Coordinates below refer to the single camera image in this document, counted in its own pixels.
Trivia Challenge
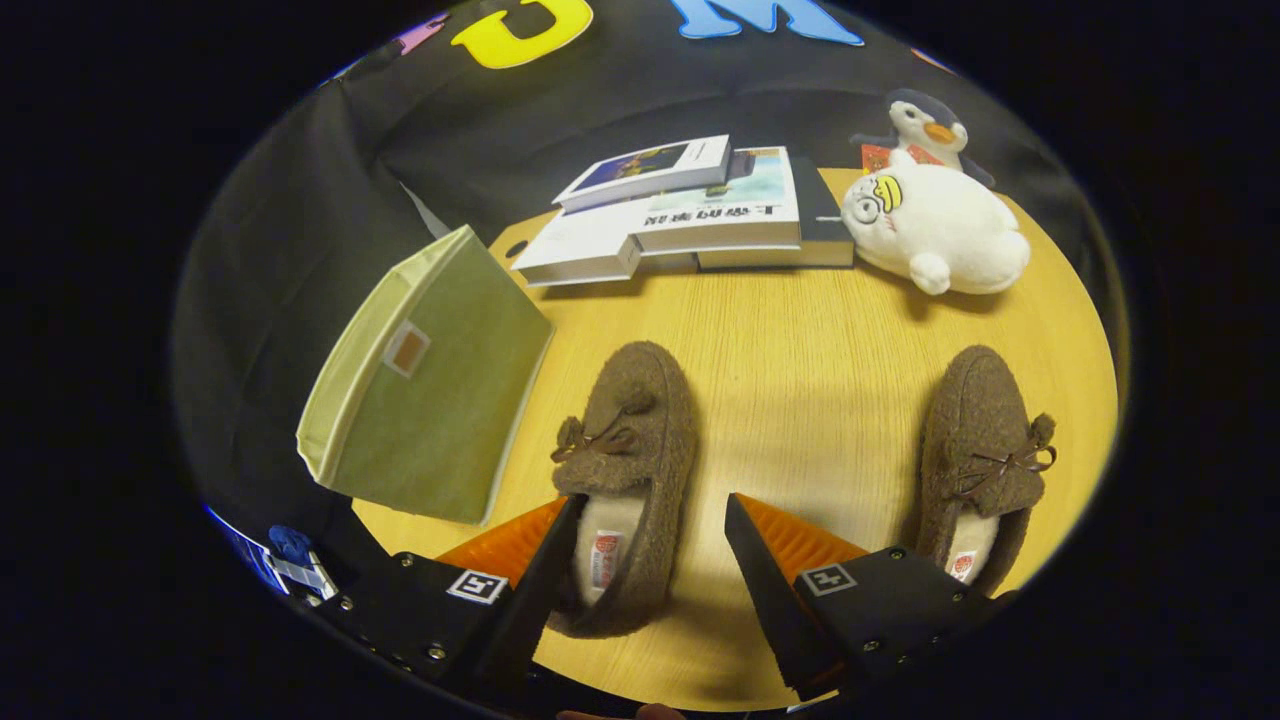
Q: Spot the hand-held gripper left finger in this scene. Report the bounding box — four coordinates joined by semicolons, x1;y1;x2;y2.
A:
320;494;589;696

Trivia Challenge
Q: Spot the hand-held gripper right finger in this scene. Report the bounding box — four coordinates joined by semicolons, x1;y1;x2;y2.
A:
724;492;1018;701

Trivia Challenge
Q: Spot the green fabric storage box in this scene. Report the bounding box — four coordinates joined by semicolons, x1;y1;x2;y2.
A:
296;225;555;527

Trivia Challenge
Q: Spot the brown fuzzy shoe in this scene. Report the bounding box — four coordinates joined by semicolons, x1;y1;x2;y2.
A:
915;345;1059;597
550;341;699;639

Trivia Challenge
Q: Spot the glossy printed sheet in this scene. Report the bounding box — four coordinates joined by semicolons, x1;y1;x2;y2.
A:
262;555;338;602

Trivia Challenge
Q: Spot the small blue object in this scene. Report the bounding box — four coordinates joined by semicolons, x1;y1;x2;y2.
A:
268;526;315;567

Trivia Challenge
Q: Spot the white book with text cover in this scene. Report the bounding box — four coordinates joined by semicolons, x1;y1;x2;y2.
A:
510;205;643;289

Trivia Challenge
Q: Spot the black book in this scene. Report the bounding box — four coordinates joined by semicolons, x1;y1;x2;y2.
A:
697;150;857;271

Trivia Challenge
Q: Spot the white plush duck toy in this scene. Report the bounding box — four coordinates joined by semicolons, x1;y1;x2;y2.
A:
842;150;1032;297

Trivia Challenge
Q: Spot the small white book blue picture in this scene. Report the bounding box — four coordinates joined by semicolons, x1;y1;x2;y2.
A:
553;135;734;214

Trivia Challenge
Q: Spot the grey penguin plush toy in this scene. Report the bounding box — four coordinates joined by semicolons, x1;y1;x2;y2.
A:
850;88;997;189

